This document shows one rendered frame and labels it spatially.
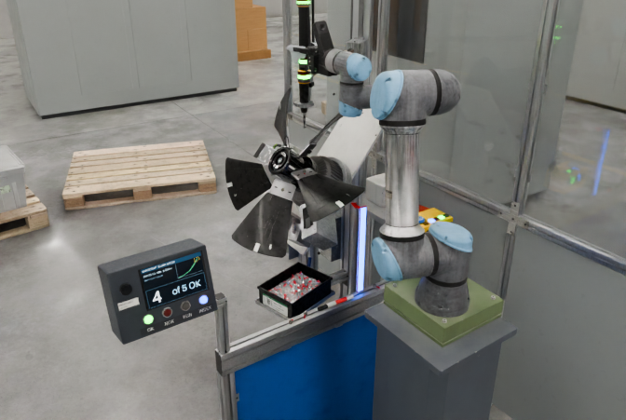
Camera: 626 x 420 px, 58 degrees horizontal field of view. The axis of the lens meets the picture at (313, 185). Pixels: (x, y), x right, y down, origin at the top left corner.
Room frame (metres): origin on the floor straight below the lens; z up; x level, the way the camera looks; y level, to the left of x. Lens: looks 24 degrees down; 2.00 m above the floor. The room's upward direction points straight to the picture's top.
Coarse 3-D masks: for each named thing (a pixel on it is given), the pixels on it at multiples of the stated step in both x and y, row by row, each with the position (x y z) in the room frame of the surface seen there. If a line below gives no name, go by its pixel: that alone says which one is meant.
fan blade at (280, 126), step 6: (288, 90) 2.27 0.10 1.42; (288, 96) 2.24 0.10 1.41; (282, 102) 2.29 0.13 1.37; (288, 102) 2.21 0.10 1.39; (282, 108) 2.26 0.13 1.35; (282, 114) 2.24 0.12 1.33; (276, 120) 2.34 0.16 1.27; (282, 120) 2.21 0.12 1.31; (276, 126) 2.34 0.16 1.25; (282, 126) 2.20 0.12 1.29; (282, 132) 2.19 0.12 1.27; (282, 138) 2.22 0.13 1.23
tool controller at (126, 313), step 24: (192, 240) 1.35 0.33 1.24; (120, 264) 1.22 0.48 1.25; (144, 264) 1.21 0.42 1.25; (168, 264) 1.24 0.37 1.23; (192, 264) 1.27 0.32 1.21; (120, 288) 1.16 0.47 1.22; (144, 288) 1.19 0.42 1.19; (168, 288) 1.22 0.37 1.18; (192, 288) 1.25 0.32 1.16; (120, 312) 1.14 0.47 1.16; (144, 312) 1.17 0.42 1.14; (192, 312) 1.23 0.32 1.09; (120, 336) 1.13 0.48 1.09; (144, 336) 1.15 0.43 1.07
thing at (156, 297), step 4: (156, 288) 1.20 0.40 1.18; (160, 288) 1.21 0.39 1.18; (164, 288) 1.21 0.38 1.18; (148, 292) 1.19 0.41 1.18; (152, 292) 1.19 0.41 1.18; (156, 292) 1.20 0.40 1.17; (160, 292) 1.20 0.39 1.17; (164, 292) 1.21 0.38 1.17; (148, 296) 1.19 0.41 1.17; (152, 296) 1.19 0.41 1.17; (156, 296) 1.20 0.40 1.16; (160, 296) 1.20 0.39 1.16; (164, 296) 1.20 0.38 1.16; (148, 300) 1.18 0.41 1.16; (152, 300) 1.19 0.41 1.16; (156, 300) 1.19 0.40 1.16; (160, 300) 1.20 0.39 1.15; (164, 300) 1.20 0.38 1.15; (148, 304) 1.18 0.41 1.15; (152, 304) 1.18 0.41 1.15; (156, 304) 1.19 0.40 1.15; (160, 304) 1.19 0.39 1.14; (164, 304) 1.20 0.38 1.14
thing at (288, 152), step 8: (280, 152) 2.04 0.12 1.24; (288, 152) 1.99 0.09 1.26; (272, 160) 2.03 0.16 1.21; (288, 160) 1.96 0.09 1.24; (296, 160) 1.98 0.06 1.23; (304, 160) 2.07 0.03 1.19; (312, 160) 2.05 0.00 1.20; (272, 168) 2.00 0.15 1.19; (280, 168) 1.97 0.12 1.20; (288, 168) 1.95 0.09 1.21; (296, 168) 1.97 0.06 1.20; (304, 168) 2.02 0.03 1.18; (312, 168) 2.01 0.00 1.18; (280, 176) 1.96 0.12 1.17; (288, 176) 1.96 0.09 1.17; (296, 184) 2.00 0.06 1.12
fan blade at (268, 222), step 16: (256, 208) 1.92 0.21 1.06; (272, 208) 1.92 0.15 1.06; (288, 208) 1.92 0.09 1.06; (240, 224) 1.89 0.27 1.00; (256, 224) 1.88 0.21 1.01; (272, 224) 1.87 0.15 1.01; (288, 224) 1.88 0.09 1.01; (240, 240) 1.85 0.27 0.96; (256, 240) 1.84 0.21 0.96; (272, 240) 1.83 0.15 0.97; (272, 256) 1.79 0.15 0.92
